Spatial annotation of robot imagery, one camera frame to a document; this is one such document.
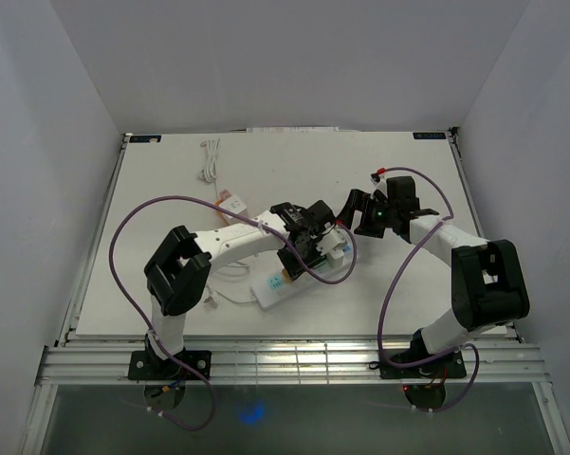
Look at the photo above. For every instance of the white cube socket adapter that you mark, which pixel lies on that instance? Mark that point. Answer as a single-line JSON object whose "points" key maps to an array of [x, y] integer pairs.
{"points": [[234, 204]]}

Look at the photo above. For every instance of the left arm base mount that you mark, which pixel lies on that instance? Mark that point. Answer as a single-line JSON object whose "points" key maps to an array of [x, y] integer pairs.
{"points": [[144, 366]]}

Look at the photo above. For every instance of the white multicolour power strip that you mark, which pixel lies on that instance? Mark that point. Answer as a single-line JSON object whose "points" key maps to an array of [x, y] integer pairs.
{"points": [[269, 290]]}

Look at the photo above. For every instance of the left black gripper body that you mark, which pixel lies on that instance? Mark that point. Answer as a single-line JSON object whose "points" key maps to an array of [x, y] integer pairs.
{"points": [[290, 263]]}

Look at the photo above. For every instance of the white charger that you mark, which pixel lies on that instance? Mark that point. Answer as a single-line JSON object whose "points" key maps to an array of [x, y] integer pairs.
{"points": [[339, 258]]}

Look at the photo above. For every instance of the orange power strip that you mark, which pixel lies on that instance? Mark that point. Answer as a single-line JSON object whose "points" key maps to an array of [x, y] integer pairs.
{"points": [[230, 218]]}

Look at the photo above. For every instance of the aluminium rail frame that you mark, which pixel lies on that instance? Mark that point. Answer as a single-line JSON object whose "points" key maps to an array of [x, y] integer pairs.
{"points": [[298, 394]]}

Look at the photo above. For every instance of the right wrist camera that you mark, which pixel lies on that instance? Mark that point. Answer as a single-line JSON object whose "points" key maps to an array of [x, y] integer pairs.
{"points": [[379, 181]]}

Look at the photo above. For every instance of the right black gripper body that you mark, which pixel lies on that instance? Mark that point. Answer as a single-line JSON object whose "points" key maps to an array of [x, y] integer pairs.
{"points": [[377, 217]]}

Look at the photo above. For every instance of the pink brown charger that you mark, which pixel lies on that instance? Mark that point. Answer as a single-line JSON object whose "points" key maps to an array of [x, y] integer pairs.
{"points": [[225, 194]]}

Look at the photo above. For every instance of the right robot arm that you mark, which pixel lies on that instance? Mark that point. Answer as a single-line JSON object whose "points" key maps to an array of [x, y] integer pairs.
{"points": [[487, 287]]}

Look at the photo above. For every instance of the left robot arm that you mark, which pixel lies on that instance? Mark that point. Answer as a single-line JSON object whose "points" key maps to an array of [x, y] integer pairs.
{"points": [[178, 271]]}

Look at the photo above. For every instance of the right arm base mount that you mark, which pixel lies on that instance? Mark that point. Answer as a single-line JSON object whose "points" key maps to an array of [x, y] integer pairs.
{"points": [[407, 364]]}

